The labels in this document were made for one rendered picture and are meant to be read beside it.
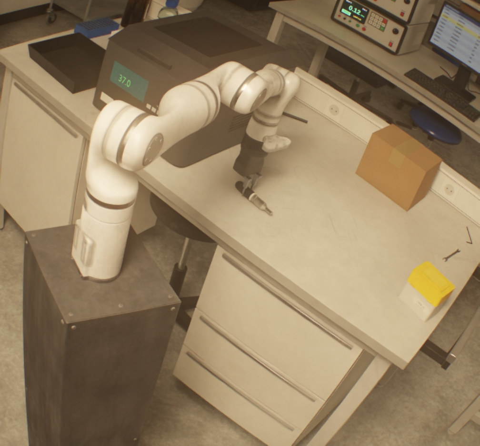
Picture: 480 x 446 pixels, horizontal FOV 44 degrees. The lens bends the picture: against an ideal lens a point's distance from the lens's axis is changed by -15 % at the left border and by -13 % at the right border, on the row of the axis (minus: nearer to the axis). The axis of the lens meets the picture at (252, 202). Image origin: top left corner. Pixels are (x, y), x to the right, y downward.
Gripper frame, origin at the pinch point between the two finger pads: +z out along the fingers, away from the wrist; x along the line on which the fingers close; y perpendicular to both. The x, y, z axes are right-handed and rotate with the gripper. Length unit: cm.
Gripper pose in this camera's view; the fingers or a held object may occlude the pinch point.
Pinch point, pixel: (245, 194)
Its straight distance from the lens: 185.0
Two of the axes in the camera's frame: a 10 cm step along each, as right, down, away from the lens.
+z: -2.9, 7.7, 5.6
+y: -6.6, -5.9, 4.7
